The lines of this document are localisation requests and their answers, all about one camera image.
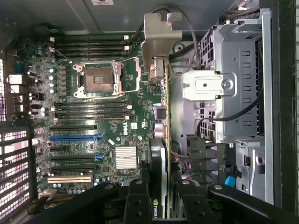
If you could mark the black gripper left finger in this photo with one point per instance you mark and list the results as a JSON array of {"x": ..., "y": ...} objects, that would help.
[{"x": 137, "y": 203}]

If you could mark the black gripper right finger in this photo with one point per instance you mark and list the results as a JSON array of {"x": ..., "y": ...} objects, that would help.
[{"x": 196, "y": 207}]

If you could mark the silver finned chipset heatsink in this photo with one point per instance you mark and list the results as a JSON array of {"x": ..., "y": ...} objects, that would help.
[{"x": 125, "y": 157}]

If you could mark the white expansion slot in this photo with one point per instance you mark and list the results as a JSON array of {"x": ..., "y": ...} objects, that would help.
[{"x": 70, "y": 179}]

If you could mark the long black expansion slot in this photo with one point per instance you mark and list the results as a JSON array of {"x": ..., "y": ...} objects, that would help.
[
  {"x": 72, "y": 167},
  {"x": 72, "y": 128},
  {"x": 72, "y": 158}
]

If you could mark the small silver disk bay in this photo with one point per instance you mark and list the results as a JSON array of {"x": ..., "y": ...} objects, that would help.
[{"x": 257, "y": 163}]

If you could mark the green motherboard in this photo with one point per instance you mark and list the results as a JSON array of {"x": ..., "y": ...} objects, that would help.
[{"x": 140, "y": 112}]

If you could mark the blue expansion slot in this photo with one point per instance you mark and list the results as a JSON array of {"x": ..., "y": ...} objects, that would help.
[{"x": 72, "y": 138}]

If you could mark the short black expansion slot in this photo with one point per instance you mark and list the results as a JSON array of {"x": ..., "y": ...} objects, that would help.
[{"x": 57, "y": 148}]

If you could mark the black RAM slot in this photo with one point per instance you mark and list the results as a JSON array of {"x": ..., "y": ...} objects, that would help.
[
  {"x": 93, "y": 56},
  {"x": 93, "y": 40},
  {"x": 93, "y": 46},
  {"x": 93, "y": 113},
  {"x": 56, "y": 120},
  {"x": 93, "y": 51},
  {"x": 93, "y": 107},
  {"x": 93, "y": 102}
]

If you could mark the CPU socket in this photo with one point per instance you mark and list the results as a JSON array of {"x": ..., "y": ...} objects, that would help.
[{"x": 98, "y": 79}]

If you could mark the metal socket cover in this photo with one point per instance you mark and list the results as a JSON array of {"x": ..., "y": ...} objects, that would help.
[{"x": 117, "y": 72}]

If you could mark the silver perforated disk bay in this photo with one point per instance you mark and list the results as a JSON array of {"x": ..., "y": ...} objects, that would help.
[{"x": 233, "y": 58}]

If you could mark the thin metal locking lever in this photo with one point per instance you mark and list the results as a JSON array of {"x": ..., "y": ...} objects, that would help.
[{"x": 60, "y": 54}]

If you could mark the open black PC case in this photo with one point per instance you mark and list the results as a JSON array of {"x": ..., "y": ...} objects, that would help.
[{"x": 105, "y": 18}]

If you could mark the silver disk bay bracket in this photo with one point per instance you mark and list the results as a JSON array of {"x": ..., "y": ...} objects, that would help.
[{"x": 203, "y": 84}]

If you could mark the grey metal card bracket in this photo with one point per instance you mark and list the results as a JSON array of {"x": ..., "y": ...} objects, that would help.
[{"x": 195, "y": 44}]

